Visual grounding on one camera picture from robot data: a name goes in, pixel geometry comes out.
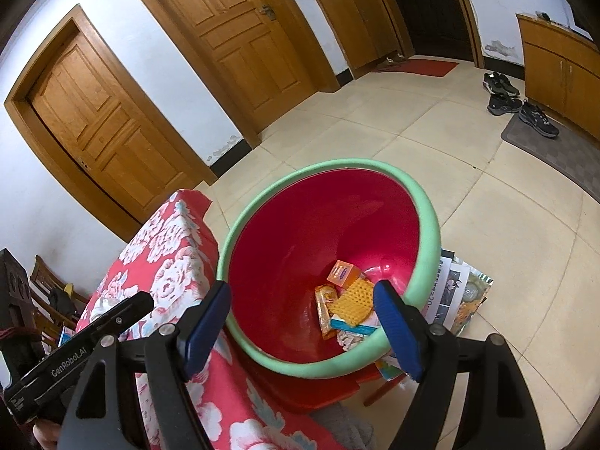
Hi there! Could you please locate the wooden wall panel cabinet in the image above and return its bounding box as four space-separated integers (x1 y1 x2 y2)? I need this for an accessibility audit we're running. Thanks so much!
315 0 413 78

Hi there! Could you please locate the black sneaker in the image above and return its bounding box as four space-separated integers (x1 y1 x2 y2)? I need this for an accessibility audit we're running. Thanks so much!
518 100 560 139
483 72 520 97
487 94 523 116

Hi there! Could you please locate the dark wooden chair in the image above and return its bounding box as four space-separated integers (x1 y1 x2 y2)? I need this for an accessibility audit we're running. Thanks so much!
0 248 52 371

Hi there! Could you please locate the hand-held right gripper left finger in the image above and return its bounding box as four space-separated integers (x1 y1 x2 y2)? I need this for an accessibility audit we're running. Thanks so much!
56 280 233 450

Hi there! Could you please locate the red basin with green rim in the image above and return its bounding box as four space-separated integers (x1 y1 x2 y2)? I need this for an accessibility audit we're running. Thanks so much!
216 159 444 378

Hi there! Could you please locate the large yellow foam net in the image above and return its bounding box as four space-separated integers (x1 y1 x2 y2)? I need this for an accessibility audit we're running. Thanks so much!
330 279 376 326

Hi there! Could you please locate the wooden sideboard cabinet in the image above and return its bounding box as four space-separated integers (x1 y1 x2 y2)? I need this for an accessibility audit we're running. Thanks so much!
516 12 600 141

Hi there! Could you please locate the wooden door with brass handle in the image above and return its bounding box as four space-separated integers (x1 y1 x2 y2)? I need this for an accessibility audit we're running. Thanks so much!
119 0 341 148

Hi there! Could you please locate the person's left hand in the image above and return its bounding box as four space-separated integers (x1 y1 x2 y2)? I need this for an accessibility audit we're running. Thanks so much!
34 423 62 450

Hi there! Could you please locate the orange cardboard box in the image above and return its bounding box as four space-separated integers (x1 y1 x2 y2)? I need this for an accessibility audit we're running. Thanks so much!
327 261 364 289

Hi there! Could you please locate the grey cloth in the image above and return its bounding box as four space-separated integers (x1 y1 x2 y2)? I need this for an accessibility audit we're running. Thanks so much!
307 403 376 450

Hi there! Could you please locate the red floral blanket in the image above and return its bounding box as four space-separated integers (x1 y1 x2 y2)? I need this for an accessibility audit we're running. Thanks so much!
61 190 348 450

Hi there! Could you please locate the colourful printed leaflet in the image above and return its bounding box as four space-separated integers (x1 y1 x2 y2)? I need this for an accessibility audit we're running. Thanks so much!
375 354 406 380

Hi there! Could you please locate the grey floor mat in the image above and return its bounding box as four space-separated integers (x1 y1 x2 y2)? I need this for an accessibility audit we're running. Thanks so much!
501 112 600 202

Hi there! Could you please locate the red plastic stool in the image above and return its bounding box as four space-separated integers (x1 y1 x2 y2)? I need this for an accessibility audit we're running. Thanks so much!
255 358 408 416

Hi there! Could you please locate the black entrance door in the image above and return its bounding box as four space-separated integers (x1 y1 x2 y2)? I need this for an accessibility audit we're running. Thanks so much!
361 0 486 69

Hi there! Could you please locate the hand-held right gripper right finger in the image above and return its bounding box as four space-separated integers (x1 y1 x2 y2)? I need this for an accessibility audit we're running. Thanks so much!
372 280 547 450

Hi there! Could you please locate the arched panel wooden door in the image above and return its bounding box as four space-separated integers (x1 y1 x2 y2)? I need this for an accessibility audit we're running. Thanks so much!
4 4 216 242

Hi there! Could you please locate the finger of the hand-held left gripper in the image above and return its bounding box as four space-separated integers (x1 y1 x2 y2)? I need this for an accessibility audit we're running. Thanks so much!
91 291 155 337

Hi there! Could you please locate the red doormat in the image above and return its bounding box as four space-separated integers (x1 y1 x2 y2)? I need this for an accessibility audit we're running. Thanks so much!
375 58 460 77

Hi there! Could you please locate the orange snack wrapper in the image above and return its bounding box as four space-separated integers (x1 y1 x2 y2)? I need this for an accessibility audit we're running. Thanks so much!
315 285 341 338

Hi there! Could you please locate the white tissue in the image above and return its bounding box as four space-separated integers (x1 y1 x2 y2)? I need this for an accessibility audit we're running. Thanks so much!
337 330 371 350

